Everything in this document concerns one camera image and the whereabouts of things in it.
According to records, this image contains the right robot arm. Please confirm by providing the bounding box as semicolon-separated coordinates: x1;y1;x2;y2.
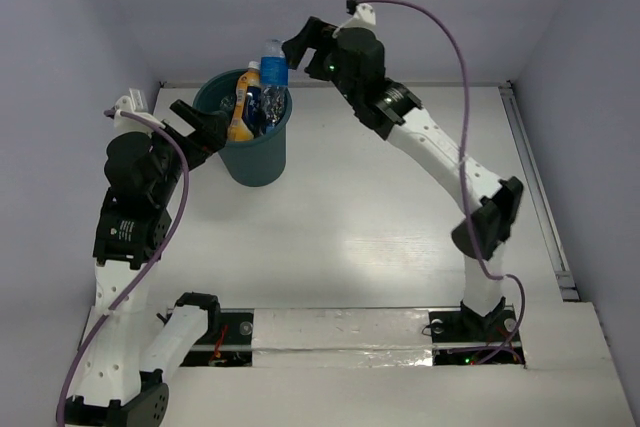
282;17;524;339

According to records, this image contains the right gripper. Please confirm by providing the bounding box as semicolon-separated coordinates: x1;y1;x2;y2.
284;15;360;107

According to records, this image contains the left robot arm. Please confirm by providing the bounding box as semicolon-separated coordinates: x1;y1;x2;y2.
56;99;229;426

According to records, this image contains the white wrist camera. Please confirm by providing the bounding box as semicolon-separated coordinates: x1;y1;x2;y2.
332;0;376;38
103;88;150;135

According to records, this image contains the orange drink bottle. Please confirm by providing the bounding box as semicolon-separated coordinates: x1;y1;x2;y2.
227;61;262;142

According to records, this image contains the dark green plastic bin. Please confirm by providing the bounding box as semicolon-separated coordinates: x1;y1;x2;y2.
193;69;293;187

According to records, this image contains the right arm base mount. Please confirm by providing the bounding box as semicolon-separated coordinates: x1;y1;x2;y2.
421;307;525;366

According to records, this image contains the blue label water bottle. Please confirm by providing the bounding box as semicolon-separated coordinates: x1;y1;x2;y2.
257;39;288;135

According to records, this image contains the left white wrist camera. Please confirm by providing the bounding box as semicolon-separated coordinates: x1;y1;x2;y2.
103;88;150;135

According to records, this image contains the silver tape strip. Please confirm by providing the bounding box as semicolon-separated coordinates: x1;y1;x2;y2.
251;308;433;369

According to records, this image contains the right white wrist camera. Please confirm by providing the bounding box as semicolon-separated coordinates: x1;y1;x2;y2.
332;0;376;38

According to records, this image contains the crushed bottle blue label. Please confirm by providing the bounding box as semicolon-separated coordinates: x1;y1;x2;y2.
219;94;236;112

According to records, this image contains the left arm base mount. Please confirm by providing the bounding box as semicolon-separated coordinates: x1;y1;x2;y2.
180;309;254;368

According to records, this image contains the aluminium rail right edge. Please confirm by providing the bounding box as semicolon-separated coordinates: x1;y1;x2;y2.
498;81;582;303

